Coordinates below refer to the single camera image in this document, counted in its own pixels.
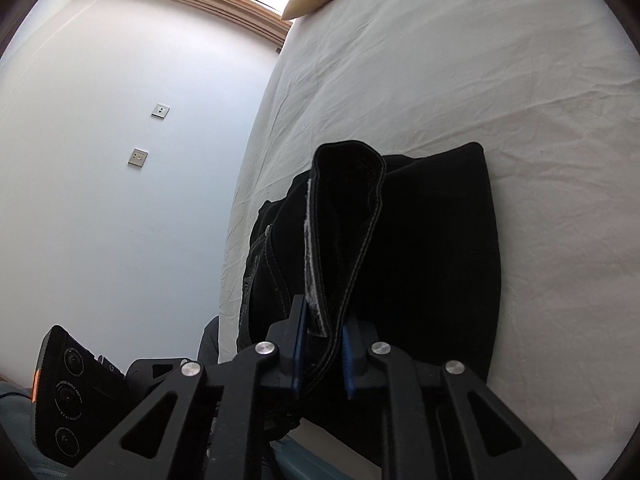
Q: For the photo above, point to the white wall socket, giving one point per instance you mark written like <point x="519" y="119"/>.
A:
<point x="160" y="111"/>

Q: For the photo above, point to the beige wall socket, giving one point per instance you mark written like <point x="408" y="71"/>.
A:
<point x="137" y="158"/>

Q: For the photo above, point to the black denim pants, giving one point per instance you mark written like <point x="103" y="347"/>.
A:
<point x="409" y="245"/>

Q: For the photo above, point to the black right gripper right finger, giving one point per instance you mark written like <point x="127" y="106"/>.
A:
<point x="440" y="422"/>

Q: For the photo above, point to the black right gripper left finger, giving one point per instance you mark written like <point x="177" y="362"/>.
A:
<point x="256" y="392"/>

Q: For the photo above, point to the white bed sheet mattress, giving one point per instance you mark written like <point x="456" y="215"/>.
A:
<point x="550" y="88"/>

